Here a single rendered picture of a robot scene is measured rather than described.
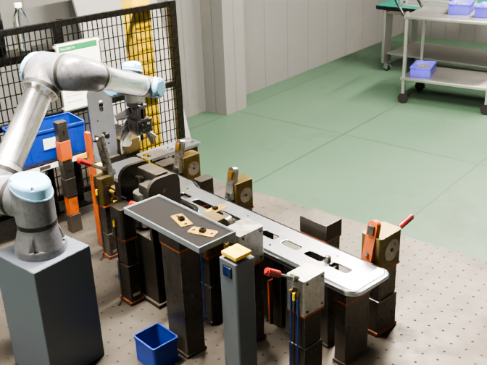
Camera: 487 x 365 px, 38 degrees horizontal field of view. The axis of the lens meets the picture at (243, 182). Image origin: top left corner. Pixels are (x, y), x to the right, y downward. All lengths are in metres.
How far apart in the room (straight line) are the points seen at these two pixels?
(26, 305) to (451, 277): 1.51
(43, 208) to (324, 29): 6.58
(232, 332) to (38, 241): 0.61
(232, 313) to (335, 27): 6.79
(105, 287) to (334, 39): 6.28
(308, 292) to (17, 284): 0.84
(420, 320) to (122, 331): 1.01
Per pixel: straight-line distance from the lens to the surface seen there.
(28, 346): 2.29
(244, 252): 1.92
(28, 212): 2.07
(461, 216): 4.82
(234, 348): 2.07
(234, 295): 1.96
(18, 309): 2.24
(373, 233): 2.21
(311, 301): 2.04
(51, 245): 2.11
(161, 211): 2.18
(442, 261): 2.85
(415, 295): 2.63
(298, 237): 2.33
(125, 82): 2.39
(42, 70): 2.27
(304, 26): 8.02
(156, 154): 3.07
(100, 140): 2.71
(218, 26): 6.52
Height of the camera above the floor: 2.11
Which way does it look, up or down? 24 degrees down
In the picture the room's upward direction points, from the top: 2 degrees counter-clockwise
